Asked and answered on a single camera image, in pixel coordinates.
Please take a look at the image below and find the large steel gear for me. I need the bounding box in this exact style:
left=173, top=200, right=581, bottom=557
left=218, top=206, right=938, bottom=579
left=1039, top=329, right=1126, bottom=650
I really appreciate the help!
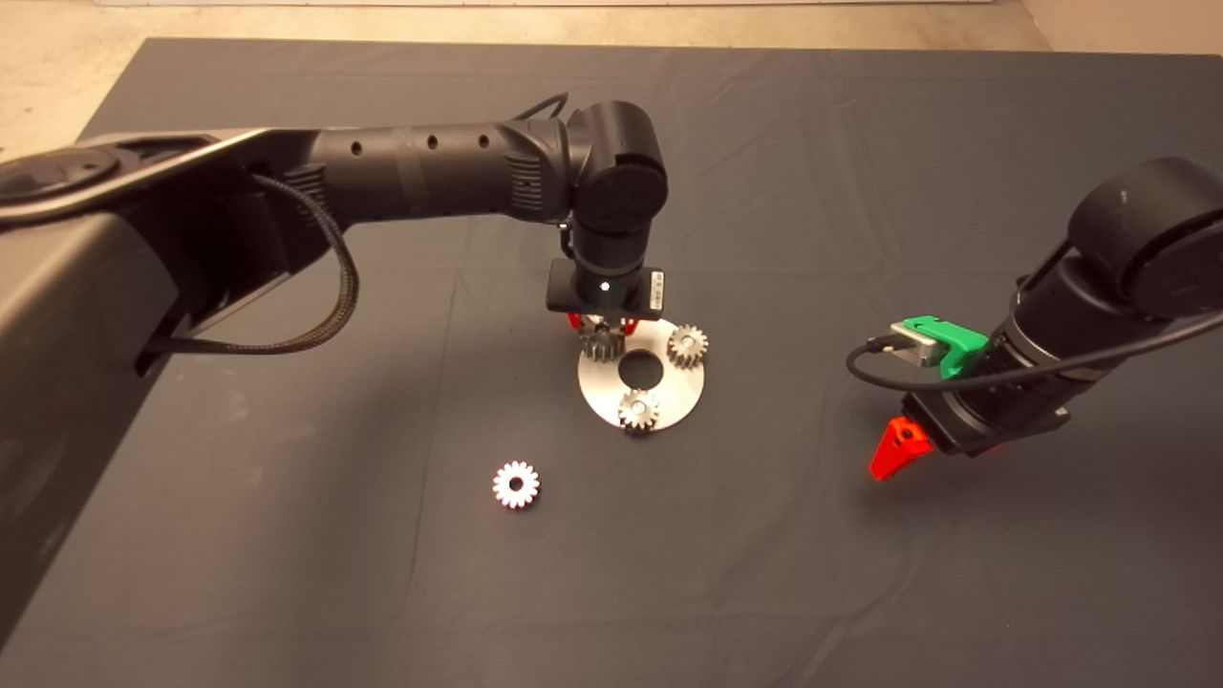
left=579, top=322, right=623, bottom=365

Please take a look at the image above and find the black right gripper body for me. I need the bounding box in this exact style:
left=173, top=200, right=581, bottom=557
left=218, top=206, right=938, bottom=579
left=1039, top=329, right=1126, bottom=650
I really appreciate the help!
left=903, top=368, right=1071, bottom=458

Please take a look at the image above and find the braided black left arm cable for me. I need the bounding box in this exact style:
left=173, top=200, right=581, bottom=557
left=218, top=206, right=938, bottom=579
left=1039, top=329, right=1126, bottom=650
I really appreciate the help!
left=143, top=172, right=361, bottom=356

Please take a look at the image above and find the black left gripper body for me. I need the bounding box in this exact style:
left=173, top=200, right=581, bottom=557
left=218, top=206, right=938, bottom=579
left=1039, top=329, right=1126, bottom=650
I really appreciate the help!
left=546, top=259, right=666, bottom=321

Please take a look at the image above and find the black left camera cable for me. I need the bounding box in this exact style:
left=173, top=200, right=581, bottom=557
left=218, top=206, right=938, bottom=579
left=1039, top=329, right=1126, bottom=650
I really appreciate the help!
left=511, top=92, right=571, bottom=123

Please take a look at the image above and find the dark grey table cloth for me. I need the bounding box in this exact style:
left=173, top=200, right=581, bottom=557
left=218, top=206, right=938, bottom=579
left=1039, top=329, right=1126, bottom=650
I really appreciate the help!
left=0, top=36, right=1223, bottom=688

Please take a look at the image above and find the small steel gear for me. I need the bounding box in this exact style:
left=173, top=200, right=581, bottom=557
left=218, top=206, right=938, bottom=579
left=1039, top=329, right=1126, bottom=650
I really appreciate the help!
left=666, top=323, right=710, bottom=369
left=492, top=461, right=542, bottom=511
left=618, top=389, right=660, bottom=436

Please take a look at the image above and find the round metal plate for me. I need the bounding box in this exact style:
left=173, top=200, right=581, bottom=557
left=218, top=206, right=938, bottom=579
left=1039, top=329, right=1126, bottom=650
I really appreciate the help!
left=577, top=318, right=706, bottom=433

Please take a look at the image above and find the green right camera mount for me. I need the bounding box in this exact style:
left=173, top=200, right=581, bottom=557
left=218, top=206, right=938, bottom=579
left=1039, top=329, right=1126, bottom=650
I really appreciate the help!
left=903, top=315, right=990, bottom=380

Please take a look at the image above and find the silver right camera box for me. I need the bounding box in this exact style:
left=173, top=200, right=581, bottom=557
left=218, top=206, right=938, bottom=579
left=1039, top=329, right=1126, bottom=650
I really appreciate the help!
left=889, top=322, right=947, bottom=367

